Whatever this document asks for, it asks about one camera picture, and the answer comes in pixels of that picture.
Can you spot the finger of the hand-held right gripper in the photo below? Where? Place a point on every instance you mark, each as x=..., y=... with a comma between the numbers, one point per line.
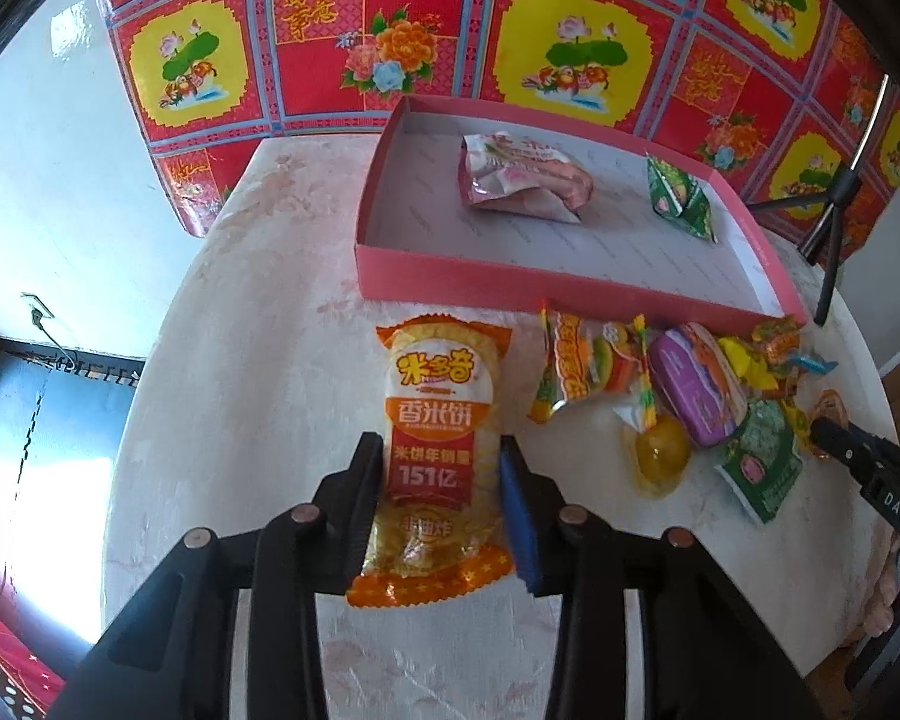
x=844, y=446

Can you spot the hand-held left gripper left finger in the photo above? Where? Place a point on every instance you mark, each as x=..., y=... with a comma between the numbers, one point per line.
x=360, y=495

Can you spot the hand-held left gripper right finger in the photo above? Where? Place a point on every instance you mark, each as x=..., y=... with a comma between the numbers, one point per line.
x=521, y=517

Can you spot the orange jelly cup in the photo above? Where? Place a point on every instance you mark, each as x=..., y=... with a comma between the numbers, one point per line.
x=832, y=409

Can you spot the green rectangular snack packet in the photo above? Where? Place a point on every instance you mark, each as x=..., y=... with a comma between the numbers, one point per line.
x=761, y=457

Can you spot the yellow snack packet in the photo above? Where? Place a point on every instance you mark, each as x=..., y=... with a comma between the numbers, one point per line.
x=750, y=367

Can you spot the orange rice cracker packet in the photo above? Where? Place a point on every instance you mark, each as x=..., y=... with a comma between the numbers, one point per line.
x=435, y=390

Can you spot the yellow jelly cup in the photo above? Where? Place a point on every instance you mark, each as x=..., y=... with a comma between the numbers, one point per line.
x=660, y=457

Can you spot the burger gummy candy packet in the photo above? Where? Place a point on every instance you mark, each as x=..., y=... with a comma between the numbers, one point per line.
x=585, y=367

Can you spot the purple snack packet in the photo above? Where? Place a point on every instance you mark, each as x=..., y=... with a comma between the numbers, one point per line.
x=694, y=382

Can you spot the pink cardboard box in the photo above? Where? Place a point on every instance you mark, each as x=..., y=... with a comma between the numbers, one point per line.
x=570, y=270

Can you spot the orange green candy wrapper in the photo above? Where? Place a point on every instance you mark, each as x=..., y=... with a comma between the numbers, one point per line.
x=776, y=334

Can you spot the black tripod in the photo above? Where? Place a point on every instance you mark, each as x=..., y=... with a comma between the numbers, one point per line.
x=832, y=240

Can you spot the green triangular snack packet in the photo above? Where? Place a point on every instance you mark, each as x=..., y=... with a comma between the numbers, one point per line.
x=679, y=195

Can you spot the blue door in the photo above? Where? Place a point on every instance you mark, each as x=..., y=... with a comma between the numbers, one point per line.
x=45, y=450

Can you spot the pink snack packet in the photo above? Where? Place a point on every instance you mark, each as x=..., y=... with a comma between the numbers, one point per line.
x=525, y=172

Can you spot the red floral printed cloth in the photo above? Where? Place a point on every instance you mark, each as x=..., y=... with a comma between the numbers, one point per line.
x=307, y=90

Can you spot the wall power outlet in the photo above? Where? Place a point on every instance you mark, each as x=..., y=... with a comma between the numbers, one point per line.
x=39, y=307

